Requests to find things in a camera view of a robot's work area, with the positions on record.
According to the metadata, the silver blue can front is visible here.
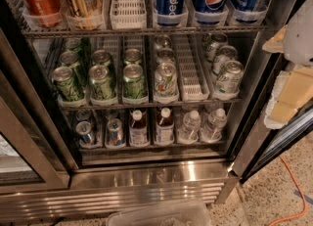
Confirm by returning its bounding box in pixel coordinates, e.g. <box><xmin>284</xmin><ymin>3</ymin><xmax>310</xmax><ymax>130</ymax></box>
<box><xmin>75</xmin><ymin>121</ymin><xmax>96</xmax><ymax>145</ymax></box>

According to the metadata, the green can left middle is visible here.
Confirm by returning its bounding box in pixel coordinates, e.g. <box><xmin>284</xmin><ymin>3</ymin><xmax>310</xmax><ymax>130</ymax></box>
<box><xmin>59</xmin><ymin>51</ymin><xmax>87</xmax><ymax>88</ymax></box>

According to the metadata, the silver blue can back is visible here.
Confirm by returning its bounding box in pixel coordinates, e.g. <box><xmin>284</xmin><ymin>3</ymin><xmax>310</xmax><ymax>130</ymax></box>
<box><xmin>76</xmin><ymin>110</ymin><xmax>92</xmax><ymax>121</ymax></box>

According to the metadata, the white diet can back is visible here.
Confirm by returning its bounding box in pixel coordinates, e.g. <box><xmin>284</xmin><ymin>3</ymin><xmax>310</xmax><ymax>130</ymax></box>
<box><xmin>201</xmin><ymin>32</ymin><xmax>228</xmax><ymax>63</ymax></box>

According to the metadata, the white 7up can back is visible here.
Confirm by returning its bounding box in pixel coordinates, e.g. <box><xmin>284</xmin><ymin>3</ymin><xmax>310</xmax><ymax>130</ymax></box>
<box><xmin>154</xmin><ymin>35</ymin><xmax>172</xmax><ymax>50</ymax></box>

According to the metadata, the white diet can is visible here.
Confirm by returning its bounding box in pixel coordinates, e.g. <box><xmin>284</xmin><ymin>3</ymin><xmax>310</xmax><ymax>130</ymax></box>
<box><xmin>201</xmin><ymin>32</ymin><xmax>228</xmax><ymax>63</ymax></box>
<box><xmin>211</xmin><ymin>45</ymin><xmax>238</xmax><ymax>77</ymax></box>
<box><xmin>215</xmin><ymin>60</ymin><xmax>244</xmax><ymax>94</ymax></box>

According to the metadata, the white 7up can front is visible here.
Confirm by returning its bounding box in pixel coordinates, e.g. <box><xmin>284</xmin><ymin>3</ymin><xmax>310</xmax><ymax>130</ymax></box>
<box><xmin>155</xmin><ymin>63</ymin><xmax>177</xmax><ymax>97</ymax></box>

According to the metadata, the orange power cable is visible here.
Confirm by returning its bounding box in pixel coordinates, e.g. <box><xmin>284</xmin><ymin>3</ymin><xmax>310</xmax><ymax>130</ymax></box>
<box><xmin>267</xmin><ymin>155</ymin><xmax>308</xmax><ymax>226</ymax></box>

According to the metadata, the clear plastic bin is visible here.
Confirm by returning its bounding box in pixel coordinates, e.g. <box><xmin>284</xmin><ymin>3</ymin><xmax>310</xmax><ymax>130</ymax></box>
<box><xmin>106</xmin><ymin>200</ymin><xmax>211</xmax><ymax>226</ymax></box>

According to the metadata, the clear water bottle left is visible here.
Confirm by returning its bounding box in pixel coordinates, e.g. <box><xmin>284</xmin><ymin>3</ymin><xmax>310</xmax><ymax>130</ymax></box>
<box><xmin>178</xmin><ymin>110</ymin><xmax>201</xmax><ymax>144</ymax></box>

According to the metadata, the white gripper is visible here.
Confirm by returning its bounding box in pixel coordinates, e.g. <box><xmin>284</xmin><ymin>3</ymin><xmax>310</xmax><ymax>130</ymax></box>
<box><xmin>262</xmin><ymin>0</ymin><xmax>313</xmax><ymax>129</ymax></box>

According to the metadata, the green can left back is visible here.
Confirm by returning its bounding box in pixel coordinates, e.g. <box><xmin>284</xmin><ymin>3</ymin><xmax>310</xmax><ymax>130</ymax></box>
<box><xmin>65</xmin><ymin>38</ymin><xmax>84</xmax><ymax>54</ymax></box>

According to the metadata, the gold soda can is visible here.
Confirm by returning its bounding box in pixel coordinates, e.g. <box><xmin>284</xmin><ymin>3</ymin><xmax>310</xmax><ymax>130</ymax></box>
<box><xmin>67</xmin><ymin>0</ymin><xmax>101</xmax><ymax>30</ymax></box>

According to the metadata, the white diet can middle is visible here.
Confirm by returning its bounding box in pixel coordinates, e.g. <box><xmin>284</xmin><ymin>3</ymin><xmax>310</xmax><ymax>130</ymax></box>
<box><xmin>211</xmin><ymin>45</ymin><xmax>238</xmax><ymax>77</ymax></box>

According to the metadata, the brown tea bottle right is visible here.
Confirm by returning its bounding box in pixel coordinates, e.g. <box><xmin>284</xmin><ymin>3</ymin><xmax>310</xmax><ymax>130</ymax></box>
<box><xmin>156</xmin><ymin>108</ymin><xmax>174</xmax><ymax>146</ymax></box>

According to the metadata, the white diet can front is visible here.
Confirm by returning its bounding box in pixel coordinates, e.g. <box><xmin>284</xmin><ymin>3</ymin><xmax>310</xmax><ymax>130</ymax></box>
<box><xmin>215</xmin><ymin>60</ymin><xmax>244</xmax><ymax>94</ymax></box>

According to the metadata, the white 7up can middle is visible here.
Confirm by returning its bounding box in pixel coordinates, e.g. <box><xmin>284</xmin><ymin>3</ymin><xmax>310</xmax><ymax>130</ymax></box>
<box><xmin>156</xmin><ymin>48</ymin><xmax>175</xmax><ymax>65</ymax></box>

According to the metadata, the brown tea bottle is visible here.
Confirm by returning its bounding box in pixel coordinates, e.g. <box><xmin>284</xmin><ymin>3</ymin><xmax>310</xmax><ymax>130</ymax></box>
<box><xmin>156</xmin><ymin>108</ymin><xmax>174</xmax><ymax>146</ymax></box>
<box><xmin>129</xmin><ymin>110</ymin><xmax>148</xmax><ymax>147</ymax></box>

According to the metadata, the clear water bottle right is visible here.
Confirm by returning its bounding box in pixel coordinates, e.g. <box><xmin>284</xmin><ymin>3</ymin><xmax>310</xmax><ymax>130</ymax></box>
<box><xmin>201</xmin><ymin>109</ymin><xmax>227</xmax><ymax>143</ymax></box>

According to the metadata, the silver blue can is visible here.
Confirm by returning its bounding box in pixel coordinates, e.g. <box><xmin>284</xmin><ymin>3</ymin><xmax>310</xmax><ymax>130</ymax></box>
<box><xmin>75</xmin><ymin>121</ymin><xmax>96</xmax><ymax>145</ymax></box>
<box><xmin>107</xmin><ymin>118</ymin><xmax>124</xmax><ymax>147</ymax></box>
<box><xmin>76</xmin><ymin>110</ymin><xmax>92</xmax><ymax>121</ymax></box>

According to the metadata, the green can front left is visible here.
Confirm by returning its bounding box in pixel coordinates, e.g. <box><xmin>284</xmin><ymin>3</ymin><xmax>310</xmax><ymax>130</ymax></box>
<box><xmin>52</xmin><ymin>67</ymin><xmax>84</xmax><ymax>102</ymax></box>

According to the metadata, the brown tea bottle left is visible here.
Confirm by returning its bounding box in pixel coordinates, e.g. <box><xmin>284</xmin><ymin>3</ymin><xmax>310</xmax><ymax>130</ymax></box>
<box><xmin>129</xmin><ymin>110</ymin><xmax>148</xmax><ymax>147</ymax></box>

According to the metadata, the white 7up can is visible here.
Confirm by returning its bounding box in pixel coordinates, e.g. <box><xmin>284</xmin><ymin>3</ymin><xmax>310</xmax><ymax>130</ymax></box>
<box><xmin>156</xmin><ymin>48</ymin><xmax>175</xmax><ymax>65</ymax></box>
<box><xmin>155</xmin><ymin>63</ymin><xmax>177</xmax><ymax>97</ymax></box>
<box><xmin>154</xmin><ymin>35</ymin><xmax>172</xmax><ymax>50</ymax></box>

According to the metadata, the stainless steel fridge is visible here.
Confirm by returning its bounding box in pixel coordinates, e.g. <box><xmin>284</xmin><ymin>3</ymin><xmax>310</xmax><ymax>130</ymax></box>
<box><xmin>0</xmin><ymin>0</ymin><xmax>312</xmax><ymax>221</ymax></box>

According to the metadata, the green can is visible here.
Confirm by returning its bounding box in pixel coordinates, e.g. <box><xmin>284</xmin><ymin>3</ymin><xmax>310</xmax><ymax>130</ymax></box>
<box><xmin>89</xmin><ymin>65</ymin><xmax>116</xmax><ymax>101</ymax></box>
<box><xmin>59</xmin><ymin>51</ymin><xmax>87</xmax><ymax>88</ymax></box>
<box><xmin>52</xmin><ymin>67</ymin><xmax>84</xmax><ymax>102</ymax></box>
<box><xmin>123</xmin><ymin>64</ymin><xmax>147</xmax><ymax>99</ymax></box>
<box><xmin>65</xmin><ymin>38</ymin><xmax>84</xmax><ymax>54</ymax></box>
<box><xmin>91</xmin><ymin>50</ymin><xmax>114</xmax><ymax>70</ymax></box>
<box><xmin>123</xmin><ymin>49</ymin><xmax>142</xmax><ymax>66</ymax></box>

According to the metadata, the clear water bottle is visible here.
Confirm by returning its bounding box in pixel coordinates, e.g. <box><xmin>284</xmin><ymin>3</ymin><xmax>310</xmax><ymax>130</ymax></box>
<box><xmin>201</xmin><ymin>109</ymin><xmax>227</xmax><ymax>143</ymax></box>
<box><xmin>178</xmin><ymin>110</ymin><xmax>201</xmax><ymax>144</ymax></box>

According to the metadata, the empty white middle tray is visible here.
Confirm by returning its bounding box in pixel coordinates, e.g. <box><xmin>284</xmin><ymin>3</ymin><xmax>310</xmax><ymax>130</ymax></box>
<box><xmin>172</xmin><ymin>35</ymin><xmax>209</xmax><ymax>102</ymax></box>

